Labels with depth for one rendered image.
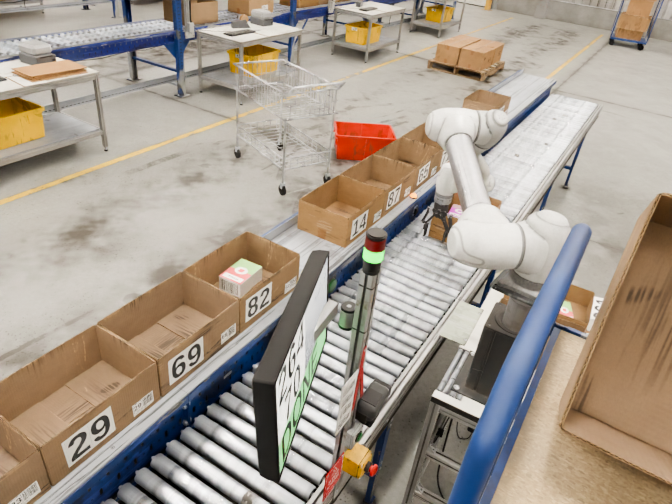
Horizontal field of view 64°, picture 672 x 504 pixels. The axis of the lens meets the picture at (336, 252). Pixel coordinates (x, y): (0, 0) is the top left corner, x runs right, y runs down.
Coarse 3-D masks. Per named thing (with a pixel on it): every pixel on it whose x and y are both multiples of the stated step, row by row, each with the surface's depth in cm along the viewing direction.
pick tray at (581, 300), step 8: (576, 288) 263; (504, 296) 252; (568, 296) 267; (576, 296) 265; (584, 296) 263; (592, 296) 260; (576, 304) 265; (584, 304) 264; (592, 304) 251; (576, 312) 260; (584, 312) 260; (568, 320) 242; (576, 320) 240; (584, 320) 255
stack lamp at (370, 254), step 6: (366, 240) 127; (384, 240) 127; (366, 246) 128; (372, 246) 126; (378, 246) 126; (384, 246) 128; (366, 252) 128; (372, 252) 127; (378, 252) 127; (366, 258) 129; (372, 258) 128; (378, 258) 128
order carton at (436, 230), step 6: (456, 198) 332; (492, 198) 320; (450, 204) 331; (492, 204) 322; (498, 204) 320; (432, 222) 303; (438, 222) 301; (456, 222) 295; (432, 228) 305; (438, 228) 303; (432, 234) 307; (438, 234) 305
